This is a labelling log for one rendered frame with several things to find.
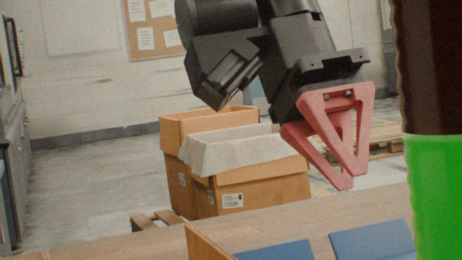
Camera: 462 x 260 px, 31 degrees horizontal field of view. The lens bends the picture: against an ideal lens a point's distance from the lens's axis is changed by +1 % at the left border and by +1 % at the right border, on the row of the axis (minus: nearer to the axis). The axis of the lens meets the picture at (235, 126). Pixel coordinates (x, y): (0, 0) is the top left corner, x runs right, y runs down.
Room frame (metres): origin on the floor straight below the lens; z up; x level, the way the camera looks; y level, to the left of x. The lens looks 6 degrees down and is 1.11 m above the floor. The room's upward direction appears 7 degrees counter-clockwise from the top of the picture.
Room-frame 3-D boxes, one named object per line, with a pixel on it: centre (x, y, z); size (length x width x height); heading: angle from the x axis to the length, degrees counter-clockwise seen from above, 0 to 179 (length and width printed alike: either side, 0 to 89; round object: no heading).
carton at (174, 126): (4.75, 0.15, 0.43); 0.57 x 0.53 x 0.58; 17
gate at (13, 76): (7.17, 1.82, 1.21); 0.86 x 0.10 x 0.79; 13
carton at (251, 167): (4.16, -0.04, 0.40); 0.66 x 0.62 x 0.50; 13
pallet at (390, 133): (7.20, -1.17, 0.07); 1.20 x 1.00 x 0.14; 105
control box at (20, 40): (7.65, 1.93, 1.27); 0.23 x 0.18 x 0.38; 103
